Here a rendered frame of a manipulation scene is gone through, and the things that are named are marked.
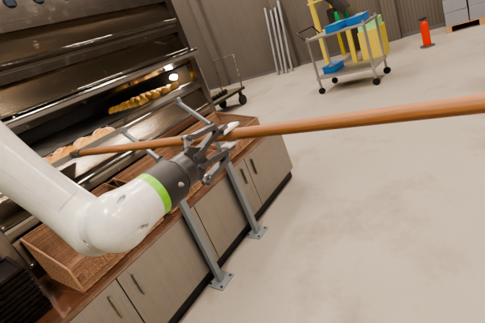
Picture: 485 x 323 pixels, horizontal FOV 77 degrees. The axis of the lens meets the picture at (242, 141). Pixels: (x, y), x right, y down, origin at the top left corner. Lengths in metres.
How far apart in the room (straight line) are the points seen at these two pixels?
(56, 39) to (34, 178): 1.73
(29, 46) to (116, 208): 1.80
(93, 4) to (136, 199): 2.09
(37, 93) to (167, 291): 1.40
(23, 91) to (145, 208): 1.71
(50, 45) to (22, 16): 0.20
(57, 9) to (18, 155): 1.81
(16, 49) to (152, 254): 1.41
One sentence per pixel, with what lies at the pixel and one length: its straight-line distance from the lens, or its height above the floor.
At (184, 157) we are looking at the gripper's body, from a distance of 0.66.
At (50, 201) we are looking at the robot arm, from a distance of 0.68.
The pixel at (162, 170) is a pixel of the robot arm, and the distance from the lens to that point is 0.62.
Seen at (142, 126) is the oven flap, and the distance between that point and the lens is 2.48.
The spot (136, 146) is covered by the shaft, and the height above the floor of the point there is 1.20.
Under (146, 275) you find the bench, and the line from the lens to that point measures 1.90.
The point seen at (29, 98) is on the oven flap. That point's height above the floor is 1.52.
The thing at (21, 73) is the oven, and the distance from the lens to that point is 2.21.
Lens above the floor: 1.41
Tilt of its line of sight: 18 degrees down
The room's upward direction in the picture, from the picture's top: 22 degrees counter-clockwise
